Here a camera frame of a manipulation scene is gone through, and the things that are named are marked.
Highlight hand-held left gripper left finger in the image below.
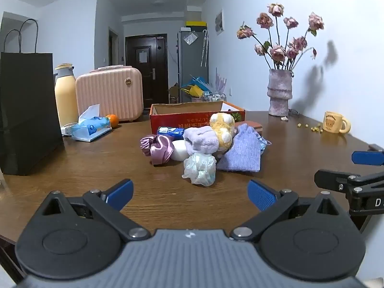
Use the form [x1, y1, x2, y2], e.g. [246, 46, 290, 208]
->
[39, 178, 152, 242]

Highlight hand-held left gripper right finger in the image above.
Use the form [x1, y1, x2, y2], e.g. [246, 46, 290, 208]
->
[229, 179, 350, 242]

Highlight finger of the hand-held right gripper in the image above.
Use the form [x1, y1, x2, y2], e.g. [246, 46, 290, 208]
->
[352, 143, 384, 166]
[314, 169, 360, 193]

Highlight purple knit pouch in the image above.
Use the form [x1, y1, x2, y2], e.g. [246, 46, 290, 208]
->
[216, 123, 272, 173]

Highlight purple satin scrunchie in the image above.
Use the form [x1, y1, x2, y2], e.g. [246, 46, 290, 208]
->
[140, 134, 175, 166]

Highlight yellow white plush toy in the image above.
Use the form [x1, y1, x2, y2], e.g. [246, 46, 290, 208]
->
[209, 112, 236, 152]

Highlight lilac fluffy headband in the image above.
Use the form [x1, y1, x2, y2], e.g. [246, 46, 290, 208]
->
[183, 126, 219, 158]

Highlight blue pocket tissue pack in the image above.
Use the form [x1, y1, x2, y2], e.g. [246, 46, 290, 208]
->
[157, 126, 185, 140]

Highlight red cardboard box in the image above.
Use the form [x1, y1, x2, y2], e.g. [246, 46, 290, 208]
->
[149, 101, 246, 135]

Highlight yellow bear mug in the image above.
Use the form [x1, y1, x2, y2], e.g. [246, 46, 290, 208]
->
[322, 111, 351, 133]

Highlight scattered yellow popcorn bits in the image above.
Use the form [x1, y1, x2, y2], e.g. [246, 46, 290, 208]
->
[296, 122, 323, 132]

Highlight blue tissue box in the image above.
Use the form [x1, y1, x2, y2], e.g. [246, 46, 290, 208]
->
[70, 104, 113, 142]

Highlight purple textured vase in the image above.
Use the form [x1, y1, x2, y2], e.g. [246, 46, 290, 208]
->
[267, 69, 293, 117]

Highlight pink ribbed suitcase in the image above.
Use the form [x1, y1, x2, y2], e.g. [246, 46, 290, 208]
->
[76, 65, 143, 123]

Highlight trolley rack with bottles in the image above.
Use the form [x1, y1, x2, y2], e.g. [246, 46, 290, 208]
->
[202, 91, 226, 102]

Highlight yellow thermos jug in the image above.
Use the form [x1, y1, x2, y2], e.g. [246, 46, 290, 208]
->
[54, 63, 79, 128]

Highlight brown floor cardboard box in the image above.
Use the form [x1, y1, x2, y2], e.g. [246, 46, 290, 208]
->
[168, 84, 181, 104]

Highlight purple feather decoration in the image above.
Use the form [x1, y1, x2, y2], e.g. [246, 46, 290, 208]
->
[214, 67, 228, 93]

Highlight dark wooden entrance door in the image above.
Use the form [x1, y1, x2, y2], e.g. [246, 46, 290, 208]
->
[125, 34, 168, 104]

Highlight pile of blue yellow bags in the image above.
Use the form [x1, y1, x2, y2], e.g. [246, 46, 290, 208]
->
[181, 76, 210, 98]

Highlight black paper bag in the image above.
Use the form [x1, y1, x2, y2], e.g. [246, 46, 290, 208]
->
[0, 19, 65, 176]

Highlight dried pink roses bouquet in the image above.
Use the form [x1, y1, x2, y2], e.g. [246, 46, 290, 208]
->
[236, 3, 325, 71]

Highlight grey refrigerator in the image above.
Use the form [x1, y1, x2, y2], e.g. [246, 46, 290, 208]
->
[177, 27, 209, 104]

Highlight dark side door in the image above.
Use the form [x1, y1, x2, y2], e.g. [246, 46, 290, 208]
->
[108, 28, 119, 66]

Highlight folded pale umbrella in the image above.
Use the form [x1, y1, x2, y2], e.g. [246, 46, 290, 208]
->
[200, 30, 209, 67]

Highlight white charger with cable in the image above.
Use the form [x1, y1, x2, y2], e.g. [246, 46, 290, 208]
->
[61, 122, 79, 138]

